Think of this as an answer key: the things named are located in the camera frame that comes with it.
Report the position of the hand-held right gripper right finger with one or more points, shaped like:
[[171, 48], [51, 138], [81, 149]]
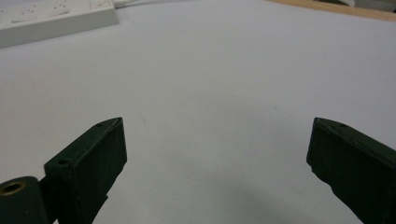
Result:
[[355, 168]]

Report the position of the white tray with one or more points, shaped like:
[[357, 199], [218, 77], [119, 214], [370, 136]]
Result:
[[53, 18]]

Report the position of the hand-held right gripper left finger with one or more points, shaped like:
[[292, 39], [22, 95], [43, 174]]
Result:
[[90, 168]]

